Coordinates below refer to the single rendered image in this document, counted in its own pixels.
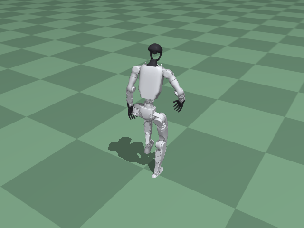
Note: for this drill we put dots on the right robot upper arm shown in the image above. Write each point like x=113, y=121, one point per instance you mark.
x=168, y=74

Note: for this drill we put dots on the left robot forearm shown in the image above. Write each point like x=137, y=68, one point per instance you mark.
x=129, y=98

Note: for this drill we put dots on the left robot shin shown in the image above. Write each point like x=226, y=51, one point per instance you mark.
x=148, y=131

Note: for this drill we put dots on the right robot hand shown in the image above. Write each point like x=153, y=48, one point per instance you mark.
x=179, y=104

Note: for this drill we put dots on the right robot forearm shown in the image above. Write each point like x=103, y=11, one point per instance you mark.
x=182, y=97

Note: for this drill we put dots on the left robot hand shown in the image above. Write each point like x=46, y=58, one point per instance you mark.
x=130, y=111

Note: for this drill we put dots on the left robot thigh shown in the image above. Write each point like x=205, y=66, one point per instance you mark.
x=136, y=110

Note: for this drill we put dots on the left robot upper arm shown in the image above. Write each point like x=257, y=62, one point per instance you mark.
x=133, y=77

